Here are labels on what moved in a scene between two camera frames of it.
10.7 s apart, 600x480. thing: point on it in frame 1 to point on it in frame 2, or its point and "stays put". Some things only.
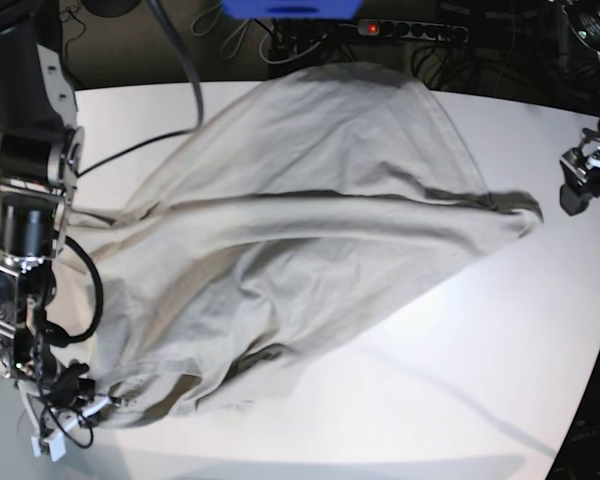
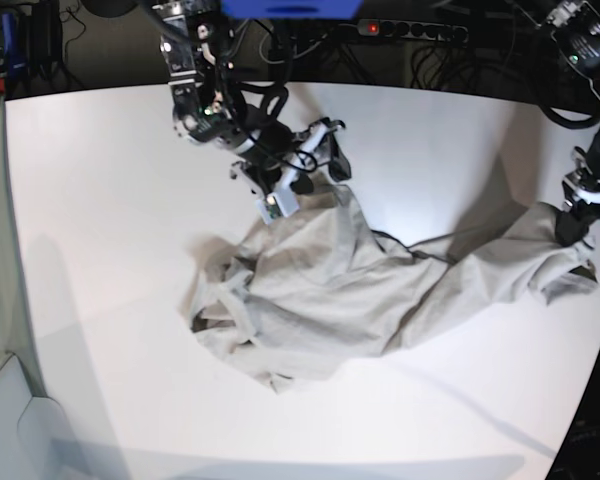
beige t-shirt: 325,194 to 312,293
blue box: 294,9 stays put
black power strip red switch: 413,29 stays put
